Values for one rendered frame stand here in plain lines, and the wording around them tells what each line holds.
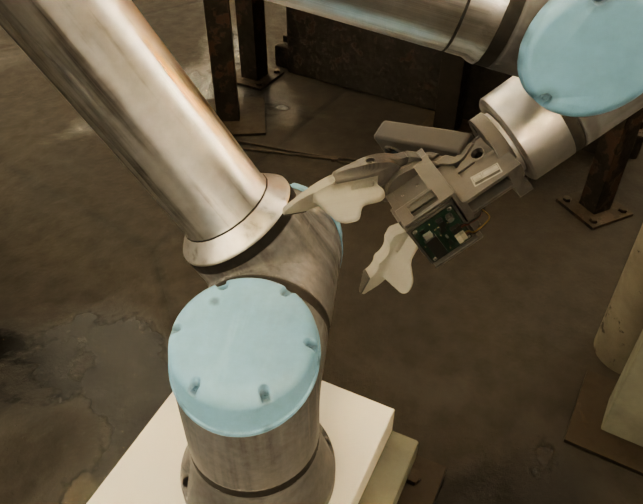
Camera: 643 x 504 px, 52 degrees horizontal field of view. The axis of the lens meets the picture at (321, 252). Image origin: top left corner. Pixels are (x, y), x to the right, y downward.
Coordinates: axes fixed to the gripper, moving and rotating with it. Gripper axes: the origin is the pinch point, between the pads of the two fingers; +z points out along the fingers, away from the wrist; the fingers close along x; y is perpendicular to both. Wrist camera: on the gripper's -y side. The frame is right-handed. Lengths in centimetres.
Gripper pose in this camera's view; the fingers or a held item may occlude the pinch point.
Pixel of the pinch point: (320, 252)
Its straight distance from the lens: 65.3
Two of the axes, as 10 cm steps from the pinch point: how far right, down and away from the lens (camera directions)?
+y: 2.9, 6.4, -7.2
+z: -8.1, 5.6, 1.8
